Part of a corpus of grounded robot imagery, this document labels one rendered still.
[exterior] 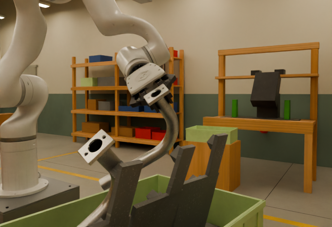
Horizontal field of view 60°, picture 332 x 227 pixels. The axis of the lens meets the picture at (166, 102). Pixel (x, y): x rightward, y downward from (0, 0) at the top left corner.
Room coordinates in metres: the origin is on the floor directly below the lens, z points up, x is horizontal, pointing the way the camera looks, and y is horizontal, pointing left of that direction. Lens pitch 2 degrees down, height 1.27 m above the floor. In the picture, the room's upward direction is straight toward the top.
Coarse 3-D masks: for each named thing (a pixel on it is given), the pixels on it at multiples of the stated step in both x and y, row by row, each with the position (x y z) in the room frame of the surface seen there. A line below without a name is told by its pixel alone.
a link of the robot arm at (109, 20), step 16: (96, 0) 0.86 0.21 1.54; (112, 0) 0.88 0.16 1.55; (96, 16) 0.86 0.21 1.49; (112, 16) 0.85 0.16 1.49; (128, 16) 0.86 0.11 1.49; (112, 32) 0.88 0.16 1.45; (128, 32) 0.90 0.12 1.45; (144, 32) 0.86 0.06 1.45; (160, 48) 0.84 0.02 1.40; (160, 64) 0.86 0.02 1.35
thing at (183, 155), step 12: (180, 156) 0.62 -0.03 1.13; (192, 156) 0.65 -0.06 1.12; (180, 168) 0.63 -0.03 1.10; (180, 180) 0.65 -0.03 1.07; (168, 192) 0.64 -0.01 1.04; (180, 192) 0.67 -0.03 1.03; (144, 204) 0.58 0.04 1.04; (156, 204) 0.61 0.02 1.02; (168, 204) 0.65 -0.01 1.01; (132, 216) 0.57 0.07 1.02; (144, 216) 0.60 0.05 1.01; (156, 216) 0.63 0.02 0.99; (168, 216) 0.67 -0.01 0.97
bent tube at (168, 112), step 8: (160, 88) 0.65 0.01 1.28; (144, 96) 0.66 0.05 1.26; (152, 96) 0.65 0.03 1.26; (160, 96) 0.63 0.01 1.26; (160, 104) 0.64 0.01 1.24; (168, 104) 0.65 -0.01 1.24; (160, 112) 0.67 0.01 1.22; (168, 112) 0.66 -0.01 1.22; (168, 120) 0.67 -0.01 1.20; (176, 120) 0.68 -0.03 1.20; (168, 128) 0.69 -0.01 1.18; (176, 128) 0.68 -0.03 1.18; (168, 136) 0.69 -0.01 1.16; (176, 136) 0.70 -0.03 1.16; (160, 144) 0.70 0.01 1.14; (168, 144) 0.70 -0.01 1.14; (152, 152) 0.70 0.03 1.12; (160, 152) 0.70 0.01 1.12; (144, 160) 0.69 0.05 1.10; (152, 160) 0.70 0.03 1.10; (104, 184) 0.68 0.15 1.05
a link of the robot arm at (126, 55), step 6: (126, 48) 0.89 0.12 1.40; (132, 48) 0.88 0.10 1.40; (138, 48) 0.86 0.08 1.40; (144, 48) 0.85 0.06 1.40; (120, 54) 0.88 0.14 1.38; (126, 54) 0.85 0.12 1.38; (132, 54) 0.83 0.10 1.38; (138, 54) 0.83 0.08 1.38; (144, 54) 0.84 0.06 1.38; (120, 60) 0.86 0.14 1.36; (126, 60) 0.82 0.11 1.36; (150, 60) 0.84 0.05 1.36; (120, 66) 0.86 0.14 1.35
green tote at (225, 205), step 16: (160, 176) 1.06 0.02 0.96; (144, 192) 1.01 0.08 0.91; (224, 192) 0.88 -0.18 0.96; (64, 208) 0.77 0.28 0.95; (80, 208) 0.81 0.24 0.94; (224, 208) 0.88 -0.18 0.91; (240, 208) 0.85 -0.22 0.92; (256, 208) 0.76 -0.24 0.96; (0, 224) 0.66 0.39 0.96; (16, 224) 0.68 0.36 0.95; (32, 224) 0.71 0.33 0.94; (48, 224) 0.74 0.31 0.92; (64, 224) 0.77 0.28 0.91; (224, 224) 0.88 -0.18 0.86; (240, 224) 0.69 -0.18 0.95; (256, 224) 0.77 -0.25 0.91
